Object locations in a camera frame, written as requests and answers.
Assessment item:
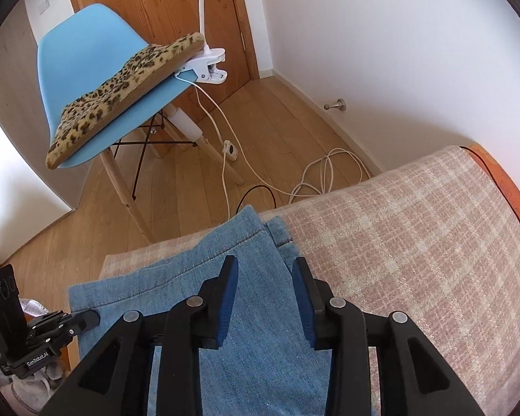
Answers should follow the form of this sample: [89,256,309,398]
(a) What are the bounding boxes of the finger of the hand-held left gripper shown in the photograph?
[70,310,101,335]

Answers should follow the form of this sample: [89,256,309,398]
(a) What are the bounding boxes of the white clamp lamp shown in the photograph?
[173,0,227,84]

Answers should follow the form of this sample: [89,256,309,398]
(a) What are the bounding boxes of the beige plaid blanket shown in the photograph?
[99,145,520,416]

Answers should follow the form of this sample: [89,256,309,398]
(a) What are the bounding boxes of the leopard print cushion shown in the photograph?
[46,32,205,170]

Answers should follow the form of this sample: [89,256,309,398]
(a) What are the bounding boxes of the light blue chair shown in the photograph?
[37,3,243,243]

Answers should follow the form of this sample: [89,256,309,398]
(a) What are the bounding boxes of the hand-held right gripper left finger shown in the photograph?
[39,255,239,416]

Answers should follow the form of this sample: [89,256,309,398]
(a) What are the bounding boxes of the wooden door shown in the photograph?
[65,0,261,159]

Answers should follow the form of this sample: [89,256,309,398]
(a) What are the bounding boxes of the blue denim pants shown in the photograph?
[68,206,380,416]

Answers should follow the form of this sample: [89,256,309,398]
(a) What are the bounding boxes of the orange bed sheet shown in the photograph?
[468,143,520,252]

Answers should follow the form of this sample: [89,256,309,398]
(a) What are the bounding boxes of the white cable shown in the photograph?
[175,71,369,218]

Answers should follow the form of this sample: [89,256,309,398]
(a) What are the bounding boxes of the black floor cable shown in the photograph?
[241,185,279,209]

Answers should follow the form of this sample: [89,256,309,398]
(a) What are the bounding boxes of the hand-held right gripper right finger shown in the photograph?
[291,257,486,416]

